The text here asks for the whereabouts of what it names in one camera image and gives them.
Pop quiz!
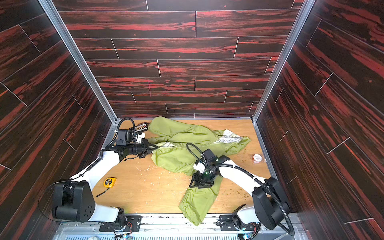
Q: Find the green jacket with cartoon print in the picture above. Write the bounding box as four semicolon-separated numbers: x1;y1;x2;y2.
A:
149;117;251;226

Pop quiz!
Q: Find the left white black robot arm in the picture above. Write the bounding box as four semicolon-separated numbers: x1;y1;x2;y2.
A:
52;139;158;228

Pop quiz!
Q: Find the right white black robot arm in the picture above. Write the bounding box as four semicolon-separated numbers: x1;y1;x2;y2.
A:
190;156;295;237

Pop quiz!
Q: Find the yellow tape measure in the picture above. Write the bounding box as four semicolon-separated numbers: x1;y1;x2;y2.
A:
96;177;117;198

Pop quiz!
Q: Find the small white tape roll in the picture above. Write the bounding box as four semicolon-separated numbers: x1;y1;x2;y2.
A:
252;154;264;164

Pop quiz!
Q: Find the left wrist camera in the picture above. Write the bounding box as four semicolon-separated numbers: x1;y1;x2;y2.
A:
115;118;142;147

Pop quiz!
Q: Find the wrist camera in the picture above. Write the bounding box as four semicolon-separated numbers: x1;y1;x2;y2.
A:
115;118;142;147
186;143;219;174

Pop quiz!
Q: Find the black battery pack with wires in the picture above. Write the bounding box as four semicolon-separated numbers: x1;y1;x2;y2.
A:
136;123;150;134

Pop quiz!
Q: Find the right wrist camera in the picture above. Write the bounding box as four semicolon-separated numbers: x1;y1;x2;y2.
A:
186;143;219;174

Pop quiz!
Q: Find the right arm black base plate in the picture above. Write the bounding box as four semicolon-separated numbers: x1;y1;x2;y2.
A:
216;215;260;231

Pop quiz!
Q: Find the metal front rail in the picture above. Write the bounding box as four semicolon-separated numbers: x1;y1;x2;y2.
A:
53;214;310;240

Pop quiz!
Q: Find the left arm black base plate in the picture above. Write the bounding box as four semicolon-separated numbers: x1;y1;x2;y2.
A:
99;215;142;233

